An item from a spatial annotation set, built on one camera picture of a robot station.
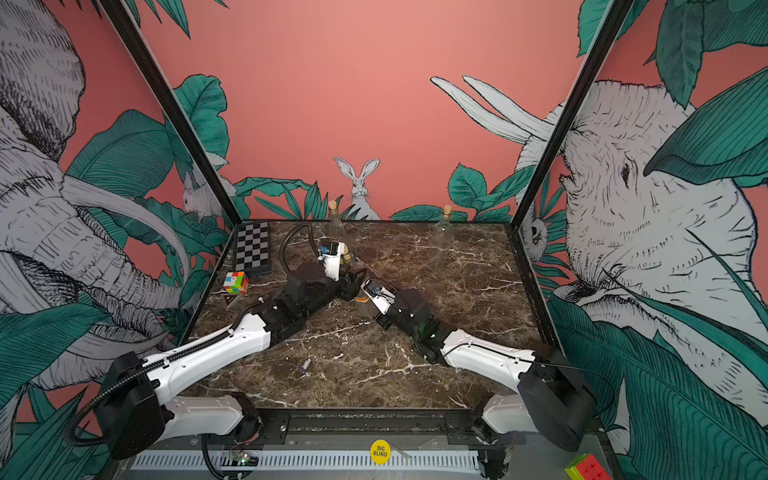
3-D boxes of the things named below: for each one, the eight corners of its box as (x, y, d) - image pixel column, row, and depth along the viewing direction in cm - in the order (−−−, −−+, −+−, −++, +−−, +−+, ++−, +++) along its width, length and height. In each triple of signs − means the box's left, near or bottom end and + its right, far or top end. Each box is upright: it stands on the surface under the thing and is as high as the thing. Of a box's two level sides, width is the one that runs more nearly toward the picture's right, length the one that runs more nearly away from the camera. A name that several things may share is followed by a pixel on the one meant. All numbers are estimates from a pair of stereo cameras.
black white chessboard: (234, 279, 103) (230, 275, 101) (239, 227, 119) (236, 222, 117) (270, 272, 105) (267, 268, 103) (270, 222, 121) (268, 217, 119)
